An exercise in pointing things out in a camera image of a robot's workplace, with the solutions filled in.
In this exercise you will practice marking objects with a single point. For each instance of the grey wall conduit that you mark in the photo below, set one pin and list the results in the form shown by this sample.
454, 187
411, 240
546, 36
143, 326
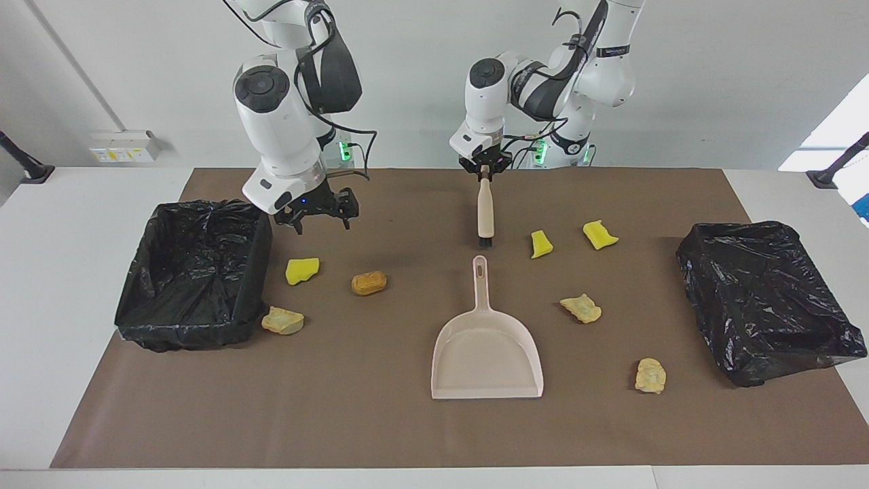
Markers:
77, 68

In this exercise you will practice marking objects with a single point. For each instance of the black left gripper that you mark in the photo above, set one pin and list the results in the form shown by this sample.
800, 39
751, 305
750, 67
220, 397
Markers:
472, 163

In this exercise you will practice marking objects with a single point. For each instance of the white wall socket box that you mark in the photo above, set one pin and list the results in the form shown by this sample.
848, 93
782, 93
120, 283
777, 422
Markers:
122, 146

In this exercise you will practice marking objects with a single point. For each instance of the yellow sponge piece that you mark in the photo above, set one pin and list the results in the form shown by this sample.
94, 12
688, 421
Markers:
302, 270
600, 235
541, 244

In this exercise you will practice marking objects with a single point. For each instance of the beige plastic dustpan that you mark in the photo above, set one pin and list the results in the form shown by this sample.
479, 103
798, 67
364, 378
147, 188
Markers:
485, 353

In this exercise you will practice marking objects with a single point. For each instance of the beige brush with black bristles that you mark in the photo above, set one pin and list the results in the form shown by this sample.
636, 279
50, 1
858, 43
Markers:
485, 210

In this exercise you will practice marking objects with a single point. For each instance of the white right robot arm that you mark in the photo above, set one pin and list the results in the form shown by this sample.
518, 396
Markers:
278, 129

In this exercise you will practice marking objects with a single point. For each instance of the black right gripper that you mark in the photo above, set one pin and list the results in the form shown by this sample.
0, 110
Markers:
319, 204

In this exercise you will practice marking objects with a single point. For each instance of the beige sponge piece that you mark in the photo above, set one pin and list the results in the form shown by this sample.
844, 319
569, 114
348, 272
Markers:
650, 375
581, 308
282, 320

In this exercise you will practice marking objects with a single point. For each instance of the black stand foot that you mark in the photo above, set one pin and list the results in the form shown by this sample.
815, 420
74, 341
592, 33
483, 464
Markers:
34, 173
825, 178

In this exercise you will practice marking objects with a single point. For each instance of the black bag-lined bin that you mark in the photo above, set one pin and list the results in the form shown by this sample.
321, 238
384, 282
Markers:
190, 272
760, 299

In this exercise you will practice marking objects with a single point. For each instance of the white blue box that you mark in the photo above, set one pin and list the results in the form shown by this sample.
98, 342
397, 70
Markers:
859, 193

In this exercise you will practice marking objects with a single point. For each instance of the brown sponge piece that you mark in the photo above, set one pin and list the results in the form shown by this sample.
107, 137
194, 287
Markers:
368, 282

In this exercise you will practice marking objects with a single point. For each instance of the brown paper table mat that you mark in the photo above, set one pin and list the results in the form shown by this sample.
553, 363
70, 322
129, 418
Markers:
407, 421

